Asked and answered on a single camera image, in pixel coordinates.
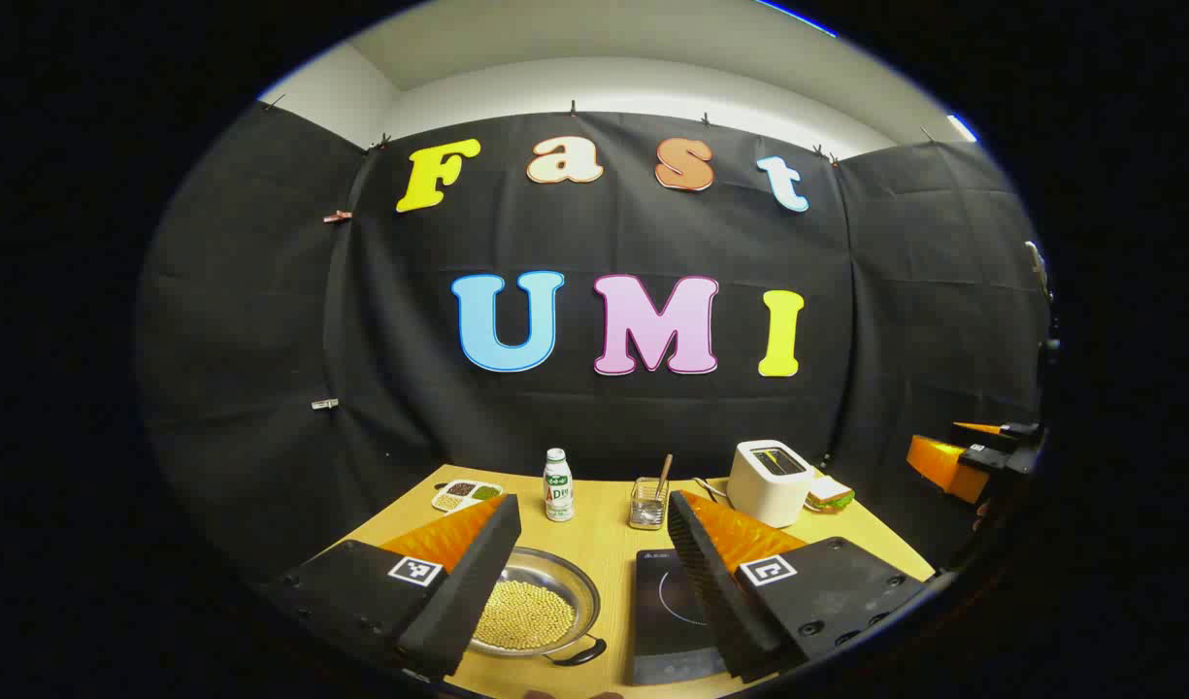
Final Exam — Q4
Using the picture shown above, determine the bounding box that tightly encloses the black backdrop cloth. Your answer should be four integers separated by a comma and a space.
136, 102, 1053, 583

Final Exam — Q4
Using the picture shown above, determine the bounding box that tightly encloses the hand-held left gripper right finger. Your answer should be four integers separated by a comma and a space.
666, 489, 937, 686

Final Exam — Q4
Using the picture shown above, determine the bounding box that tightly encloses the steel pot with black handle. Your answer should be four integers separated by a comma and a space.
468, 547, 609, 667

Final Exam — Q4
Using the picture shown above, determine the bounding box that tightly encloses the sandwich with lettuce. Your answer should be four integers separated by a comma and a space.
806, 476, 856, 514

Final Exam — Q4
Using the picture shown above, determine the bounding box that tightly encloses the white drink bottle green label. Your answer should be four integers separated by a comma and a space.
543, 448, 576, 523

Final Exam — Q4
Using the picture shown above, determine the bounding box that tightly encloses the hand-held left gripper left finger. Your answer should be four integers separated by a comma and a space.
264, 493, 523, 681

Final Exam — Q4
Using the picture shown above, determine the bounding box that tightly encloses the white toaster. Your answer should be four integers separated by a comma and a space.
726, 440, 814, 529

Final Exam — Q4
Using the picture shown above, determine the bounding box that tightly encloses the clear utensil holder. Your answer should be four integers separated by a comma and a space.
629, 476, 669, 531

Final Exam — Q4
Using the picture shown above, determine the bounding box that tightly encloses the white divided dish of beans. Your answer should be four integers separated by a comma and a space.
430, 479, 506, 515

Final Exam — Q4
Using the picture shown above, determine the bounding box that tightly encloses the black induction cooktop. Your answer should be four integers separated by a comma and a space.
630, 549, 733, 686

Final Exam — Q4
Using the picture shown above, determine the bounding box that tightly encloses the pile of yellow soybeans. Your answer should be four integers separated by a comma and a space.
472, 580, 577, 652

